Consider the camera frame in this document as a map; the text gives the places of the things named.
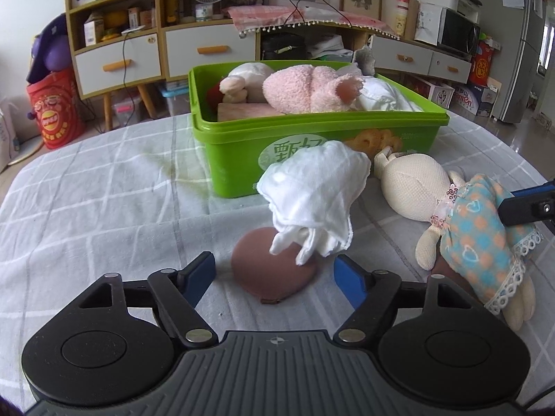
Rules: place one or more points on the black bag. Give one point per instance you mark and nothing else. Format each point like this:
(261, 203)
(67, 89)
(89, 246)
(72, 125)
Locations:
(282, 47)

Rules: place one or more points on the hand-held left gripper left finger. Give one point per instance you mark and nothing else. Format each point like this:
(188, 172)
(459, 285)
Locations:
(201, 275)

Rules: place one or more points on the low wooden cabinet with drawers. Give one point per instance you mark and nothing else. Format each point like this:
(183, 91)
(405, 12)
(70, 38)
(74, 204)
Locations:
(407, 58)

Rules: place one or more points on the purple plush toy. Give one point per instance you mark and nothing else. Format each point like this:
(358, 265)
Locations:
(50, 47)

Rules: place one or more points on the small cardboard carton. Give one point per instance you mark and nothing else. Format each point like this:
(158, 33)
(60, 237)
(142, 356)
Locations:
(93, 30)

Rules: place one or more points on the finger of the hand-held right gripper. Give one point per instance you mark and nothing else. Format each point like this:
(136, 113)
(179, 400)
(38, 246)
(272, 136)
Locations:
(527, 210)

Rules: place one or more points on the white cup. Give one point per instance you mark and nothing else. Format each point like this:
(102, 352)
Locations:
(203, 13)

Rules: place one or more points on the green plastic box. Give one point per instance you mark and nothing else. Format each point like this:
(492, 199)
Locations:
(234, 156)

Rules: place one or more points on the cream plush toy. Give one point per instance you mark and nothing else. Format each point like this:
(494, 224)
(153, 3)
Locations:
(251, 76)

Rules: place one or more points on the red gift box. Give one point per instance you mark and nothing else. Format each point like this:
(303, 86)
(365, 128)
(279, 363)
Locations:
(483, 63)

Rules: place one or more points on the red printed bag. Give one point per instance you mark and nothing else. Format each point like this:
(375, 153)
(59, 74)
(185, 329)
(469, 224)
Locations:
(54, 112)

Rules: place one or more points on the red soft item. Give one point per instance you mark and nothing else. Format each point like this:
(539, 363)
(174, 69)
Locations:
(213, 95)

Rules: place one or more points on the folded clothes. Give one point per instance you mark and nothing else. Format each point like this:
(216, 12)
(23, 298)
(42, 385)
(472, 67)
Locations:
(331, 47)

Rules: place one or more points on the pink white sponge block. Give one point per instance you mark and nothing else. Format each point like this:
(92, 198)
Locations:
(247, 112)

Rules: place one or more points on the white cloth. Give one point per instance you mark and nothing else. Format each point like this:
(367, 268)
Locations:
(316, 182)
(386, 95)

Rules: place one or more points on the clear storage box blue lid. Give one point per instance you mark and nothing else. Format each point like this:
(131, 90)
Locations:
(175, 99)

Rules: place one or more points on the brown round pad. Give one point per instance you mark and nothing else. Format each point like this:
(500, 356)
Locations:
(260, 268)

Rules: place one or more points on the black microwave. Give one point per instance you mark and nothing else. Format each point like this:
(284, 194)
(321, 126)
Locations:
(457, 32)

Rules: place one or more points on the printed cardboard box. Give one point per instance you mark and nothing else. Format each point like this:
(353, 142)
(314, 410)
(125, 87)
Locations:
(475, 99)

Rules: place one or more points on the white yellow bottle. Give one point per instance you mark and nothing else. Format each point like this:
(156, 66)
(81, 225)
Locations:
(402, 13)

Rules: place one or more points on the rabbit doll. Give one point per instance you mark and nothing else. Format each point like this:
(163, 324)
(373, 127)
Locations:
(412, 186)

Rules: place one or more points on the grey checked blanket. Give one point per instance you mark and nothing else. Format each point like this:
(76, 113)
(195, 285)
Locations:
(108, 190)

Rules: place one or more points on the pink tasselled cloth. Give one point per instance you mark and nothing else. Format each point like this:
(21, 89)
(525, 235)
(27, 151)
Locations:
(269, 15)

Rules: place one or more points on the grey refrigerator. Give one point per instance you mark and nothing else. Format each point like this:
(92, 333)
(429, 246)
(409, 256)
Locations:
(518, 43)

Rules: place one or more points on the wooden shelf cabinet with drawers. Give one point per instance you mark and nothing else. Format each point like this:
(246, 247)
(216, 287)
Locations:
(117, 58)

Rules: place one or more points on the red white carton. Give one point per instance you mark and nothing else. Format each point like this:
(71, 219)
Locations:
(435, 92)

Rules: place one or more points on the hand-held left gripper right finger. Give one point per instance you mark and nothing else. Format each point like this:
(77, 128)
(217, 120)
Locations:
(350, 279)

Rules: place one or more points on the grey plush toy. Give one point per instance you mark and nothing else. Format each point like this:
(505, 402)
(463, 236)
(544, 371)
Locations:
(365, 58)

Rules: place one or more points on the pink fluffy plush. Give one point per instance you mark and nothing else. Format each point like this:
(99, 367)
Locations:
(299, 89)

